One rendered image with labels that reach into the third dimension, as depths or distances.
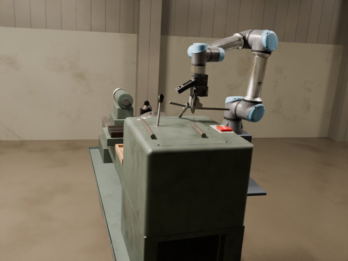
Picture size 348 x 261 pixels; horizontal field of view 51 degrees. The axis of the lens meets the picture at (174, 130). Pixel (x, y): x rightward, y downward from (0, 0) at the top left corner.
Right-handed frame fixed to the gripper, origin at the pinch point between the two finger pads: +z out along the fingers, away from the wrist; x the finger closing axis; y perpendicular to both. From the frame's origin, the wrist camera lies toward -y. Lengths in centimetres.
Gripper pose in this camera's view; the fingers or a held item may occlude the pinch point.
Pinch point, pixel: (191, 111)
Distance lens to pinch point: 193.0
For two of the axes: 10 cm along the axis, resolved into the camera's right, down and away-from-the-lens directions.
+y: 9.5, -0.3, 3.0
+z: -0.5, 9.6, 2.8
